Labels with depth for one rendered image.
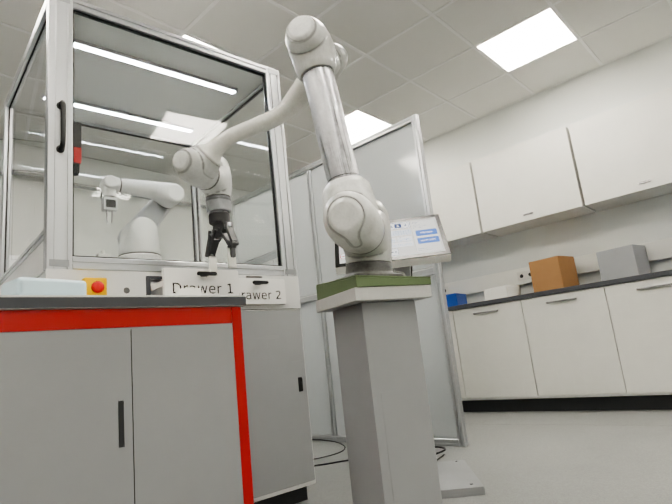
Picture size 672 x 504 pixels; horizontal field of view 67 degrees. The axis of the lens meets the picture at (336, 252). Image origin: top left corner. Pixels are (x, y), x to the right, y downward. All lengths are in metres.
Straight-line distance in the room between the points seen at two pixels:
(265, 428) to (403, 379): 0.76
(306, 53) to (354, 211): 0.55
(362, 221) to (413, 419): 0.62
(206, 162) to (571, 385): 3.23
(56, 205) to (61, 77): 0.48
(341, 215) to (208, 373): 0.55
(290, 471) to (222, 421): 0.90
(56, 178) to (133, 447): 1.03
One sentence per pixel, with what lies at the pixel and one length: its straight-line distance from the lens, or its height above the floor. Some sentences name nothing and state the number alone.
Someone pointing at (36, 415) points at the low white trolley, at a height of 0.51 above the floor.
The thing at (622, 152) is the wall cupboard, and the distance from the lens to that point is 4.56.
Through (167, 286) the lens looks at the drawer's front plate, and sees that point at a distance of 1.82.
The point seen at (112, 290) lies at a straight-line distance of 1.93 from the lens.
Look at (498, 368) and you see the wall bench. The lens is 4.40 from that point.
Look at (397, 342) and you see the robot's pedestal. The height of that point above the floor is 0.59.
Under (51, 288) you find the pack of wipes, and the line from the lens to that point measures 1.29.
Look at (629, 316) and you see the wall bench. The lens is 4.05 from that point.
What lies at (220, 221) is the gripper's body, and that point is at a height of 1.08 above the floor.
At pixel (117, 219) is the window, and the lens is 2.01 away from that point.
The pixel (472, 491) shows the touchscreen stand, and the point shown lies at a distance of 2.18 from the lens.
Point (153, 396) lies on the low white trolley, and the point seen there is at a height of 0.52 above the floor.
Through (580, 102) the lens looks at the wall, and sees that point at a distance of 5.18.
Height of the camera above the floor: 0.56
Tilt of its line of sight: 12 degrees up
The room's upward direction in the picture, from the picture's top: 6 degrees counter-clockwise
